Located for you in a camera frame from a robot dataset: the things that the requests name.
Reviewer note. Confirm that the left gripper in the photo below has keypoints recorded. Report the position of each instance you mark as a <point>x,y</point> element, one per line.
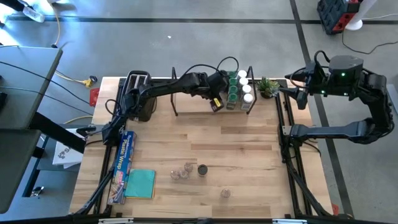
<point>217,95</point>

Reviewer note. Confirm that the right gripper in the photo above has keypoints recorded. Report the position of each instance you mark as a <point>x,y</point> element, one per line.
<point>317,79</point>

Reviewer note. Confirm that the green-lid glass spice jar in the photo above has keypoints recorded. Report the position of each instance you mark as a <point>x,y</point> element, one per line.
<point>232,74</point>
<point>232,98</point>

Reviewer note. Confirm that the black-lid orange turmeric jar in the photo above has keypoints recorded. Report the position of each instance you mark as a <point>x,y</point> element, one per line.
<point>202,170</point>

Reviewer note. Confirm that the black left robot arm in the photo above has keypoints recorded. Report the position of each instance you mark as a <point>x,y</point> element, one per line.
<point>174,87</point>

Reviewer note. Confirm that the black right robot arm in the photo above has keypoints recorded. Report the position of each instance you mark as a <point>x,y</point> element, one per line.
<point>342,130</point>

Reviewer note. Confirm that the small potted succulent plant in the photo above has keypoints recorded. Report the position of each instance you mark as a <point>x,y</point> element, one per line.
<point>268,87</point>

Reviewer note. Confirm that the small cork-stoppered glass jar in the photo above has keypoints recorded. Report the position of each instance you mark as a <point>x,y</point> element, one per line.
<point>175,175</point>
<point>225,193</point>
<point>183,174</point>
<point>188,167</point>

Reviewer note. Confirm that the black red tool crate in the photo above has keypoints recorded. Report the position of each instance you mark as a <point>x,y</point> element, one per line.
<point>334,14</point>

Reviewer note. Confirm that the white round-base stand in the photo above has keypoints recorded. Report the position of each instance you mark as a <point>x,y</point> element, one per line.
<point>354,25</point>

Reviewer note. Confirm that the black two-slot toaster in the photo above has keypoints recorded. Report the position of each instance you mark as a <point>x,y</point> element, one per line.
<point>132,77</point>

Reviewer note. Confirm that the teal green square sheet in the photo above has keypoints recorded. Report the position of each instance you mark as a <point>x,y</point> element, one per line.
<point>140,183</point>

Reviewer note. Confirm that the blue plastic wrap box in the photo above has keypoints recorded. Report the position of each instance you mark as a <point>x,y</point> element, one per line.
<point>122,168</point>

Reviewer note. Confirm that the red corner protector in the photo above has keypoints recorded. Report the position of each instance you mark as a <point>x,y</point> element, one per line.
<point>335,209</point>
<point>94,97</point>

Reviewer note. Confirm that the black power plug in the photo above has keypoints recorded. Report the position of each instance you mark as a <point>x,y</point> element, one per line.
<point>93,78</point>

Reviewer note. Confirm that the white printed box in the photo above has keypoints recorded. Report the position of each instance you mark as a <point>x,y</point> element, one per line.
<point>66,154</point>

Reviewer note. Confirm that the light grey side desk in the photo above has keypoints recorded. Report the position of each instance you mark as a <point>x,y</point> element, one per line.
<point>18,112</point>

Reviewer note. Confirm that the small metal clamp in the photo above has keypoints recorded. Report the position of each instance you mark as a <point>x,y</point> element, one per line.
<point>37,190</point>

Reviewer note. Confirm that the dark grey side desk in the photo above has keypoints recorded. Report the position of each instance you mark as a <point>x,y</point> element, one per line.
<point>15,168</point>

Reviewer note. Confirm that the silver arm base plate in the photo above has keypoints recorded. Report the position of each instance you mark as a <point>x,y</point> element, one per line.
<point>286,130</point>

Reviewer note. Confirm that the silver aluminium bracket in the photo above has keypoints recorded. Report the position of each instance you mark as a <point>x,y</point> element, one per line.
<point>115,221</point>
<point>289,221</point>

